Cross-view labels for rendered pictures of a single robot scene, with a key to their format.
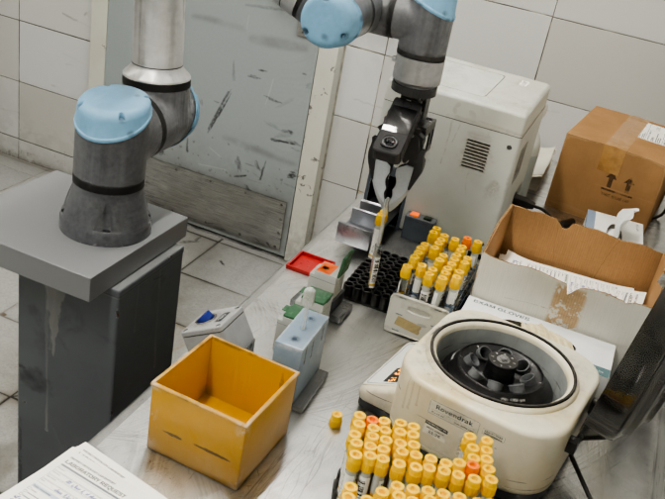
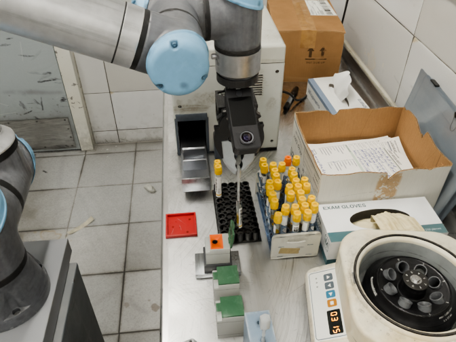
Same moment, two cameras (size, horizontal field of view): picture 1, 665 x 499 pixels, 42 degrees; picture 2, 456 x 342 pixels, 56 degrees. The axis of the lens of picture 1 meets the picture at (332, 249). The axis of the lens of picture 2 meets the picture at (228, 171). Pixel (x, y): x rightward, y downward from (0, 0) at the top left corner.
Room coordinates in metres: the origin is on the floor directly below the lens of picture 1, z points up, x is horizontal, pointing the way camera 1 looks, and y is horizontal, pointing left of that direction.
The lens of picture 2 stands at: (0.71, 0.20, 1.59)
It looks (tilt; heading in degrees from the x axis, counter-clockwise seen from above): 40 degrees down; 337
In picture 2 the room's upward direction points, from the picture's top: straight up
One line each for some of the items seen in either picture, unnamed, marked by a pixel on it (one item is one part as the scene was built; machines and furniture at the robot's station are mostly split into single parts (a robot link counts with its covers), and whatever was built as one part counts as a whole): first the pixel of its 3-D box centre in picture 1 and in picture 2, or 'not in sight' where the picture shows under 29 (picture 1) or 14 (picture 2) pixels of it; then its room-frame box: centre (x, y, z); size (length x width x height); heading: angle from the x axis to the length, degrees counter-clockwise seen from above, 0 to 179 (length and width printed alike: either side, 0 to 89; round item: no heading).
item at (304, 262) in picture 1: (311, 264); (180, 224); (1.36, 0.03, 0.88); 0.07 x 0.07 x 0.01; 73
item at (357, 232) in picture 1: (371, 215); (194, 156); (1.53, -0.06, 0.92); 0.21 x 0.07 x 0.05; 163
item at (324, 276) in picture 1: (325, 285); (217, 252); (1.22, 0.00, 0.92); 0.05 x 0.04 x 0.06; 71
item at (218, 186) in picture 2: (385, 256); (235, 196); (1.34, -0.09, 0.93); 0.17 x 0.09 x 0.11; 163
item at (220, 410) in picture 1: (223, 409); not in sight; (0.86, 0.10, 0.93); 0.13 x 0.13 x 0.10; 70
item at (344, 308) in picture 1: (322, 299); (217, 260); (1.22, 0.00, 0.89); 0.09 x 0.05 x 0.04; 71
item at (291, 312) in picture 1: (294, 330); (229, 316); (1.09, 0.03, 0.91); 0.05 x 0.04 x 0.07; 73
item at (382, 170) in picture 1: (385, 177); (228, 150); (1.32, -0.06, 1.09); 0.06 x 0.03 x 0.09; 163
